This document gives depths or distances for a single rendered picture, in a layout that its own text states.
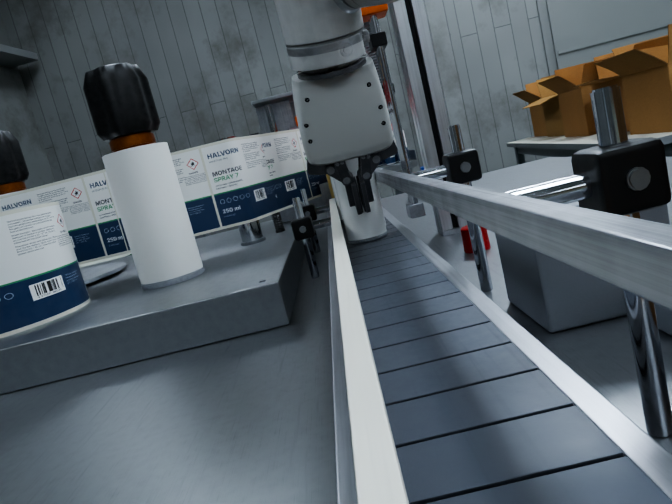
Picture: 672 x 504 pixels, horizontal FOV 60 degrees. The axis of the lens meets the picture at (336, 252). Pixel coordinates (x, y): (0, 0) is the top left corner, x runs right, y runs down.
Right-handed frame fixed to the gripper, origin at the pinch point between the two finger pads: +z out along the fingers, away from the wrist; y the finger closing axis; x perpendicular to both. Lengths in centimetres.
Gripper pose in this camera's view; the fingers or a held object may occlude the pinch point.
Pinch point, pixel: (359, 194)
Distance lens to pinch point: 69.4
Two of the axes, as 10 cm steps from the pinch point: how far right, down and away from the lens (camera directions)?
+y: -9.7, 2.4, 0.2
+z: 2.2, 8.5, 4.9
